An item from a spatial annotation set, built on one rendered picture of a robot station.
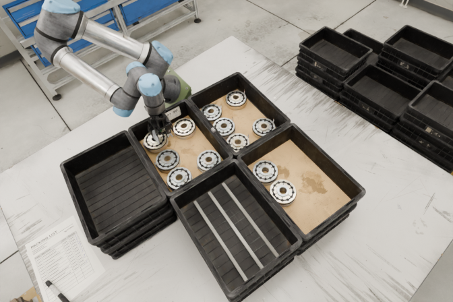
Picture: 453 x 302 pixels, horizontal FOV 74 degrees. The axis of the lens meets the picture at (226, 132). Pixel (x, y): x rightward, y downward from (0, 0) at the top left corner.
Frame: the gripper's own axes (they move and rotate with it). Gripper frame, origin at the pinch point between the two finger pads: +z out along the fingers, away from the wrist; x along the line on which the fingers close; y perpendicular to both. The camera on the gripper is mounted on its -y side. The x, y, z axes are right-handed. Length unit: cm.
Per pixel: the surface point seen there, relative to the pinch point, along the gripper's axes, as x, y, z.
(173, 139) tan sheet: 4.4, 1.7, 3.6
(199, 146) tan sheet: 12.4, 12.0, 2.9
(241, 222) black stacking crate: 8, 51, 3
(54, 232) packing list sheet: -57, 6, 21
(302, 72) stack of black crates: 122, -31, 40
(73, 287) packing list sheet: -56, 32, 21
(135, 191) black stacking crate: -20.5, 15.5, 5.7
